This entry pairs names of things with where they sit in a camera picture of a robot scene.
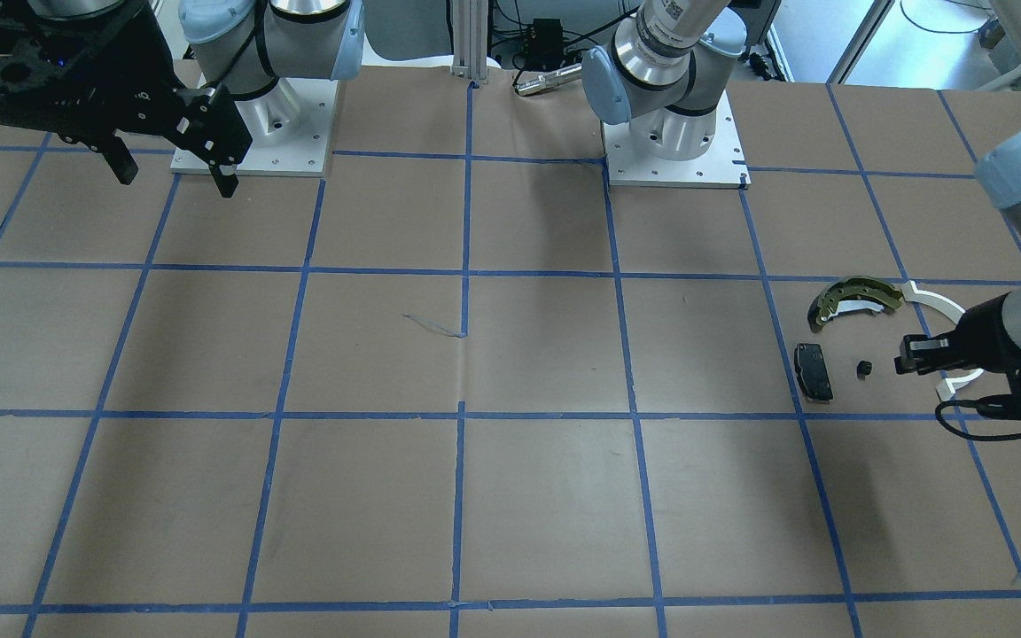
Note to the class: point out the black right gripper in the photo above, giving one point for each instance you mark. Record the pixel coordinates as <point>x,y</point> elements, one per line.
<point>140,62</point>

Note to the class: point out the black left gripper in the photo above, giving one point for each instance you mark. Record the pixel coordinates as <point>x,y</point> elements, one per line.
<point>980,336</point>

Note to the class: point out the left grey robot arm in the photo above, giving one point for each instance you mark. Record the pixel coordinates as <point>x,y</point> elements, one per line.
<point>672,55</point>

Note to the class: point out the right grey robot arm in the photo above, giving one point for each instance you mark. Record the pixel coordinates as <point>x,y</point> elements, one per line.
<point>249,45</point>

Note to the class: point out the green brake shoe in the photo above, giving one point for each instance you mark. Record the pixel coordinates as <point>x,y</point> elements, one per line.
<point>852,295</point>

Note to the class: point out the black brake pad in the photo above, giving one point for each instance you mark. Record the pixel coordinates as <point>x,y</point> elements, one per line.
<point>812,373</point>

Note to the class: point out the silver cylinder tool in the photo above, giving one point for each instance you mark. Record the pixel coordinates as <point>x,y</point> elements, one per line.
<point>548,81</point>

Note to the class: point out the black box behind table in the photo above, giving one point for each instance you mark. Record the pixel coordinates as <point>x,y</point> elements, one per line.
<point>543,45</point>

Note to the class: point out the white curved plastic bracket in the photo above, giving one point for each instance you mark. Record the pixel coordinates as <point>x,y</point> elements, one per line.
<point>948,387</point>

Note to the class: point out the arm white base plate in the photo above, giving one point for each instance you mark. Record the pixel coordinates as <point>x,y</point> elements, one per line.
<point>291,128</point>
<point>666,149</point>

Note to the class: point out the aluminium frame post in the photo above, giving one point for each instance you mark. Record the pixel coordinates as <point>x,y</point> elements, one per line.
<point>469,35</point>

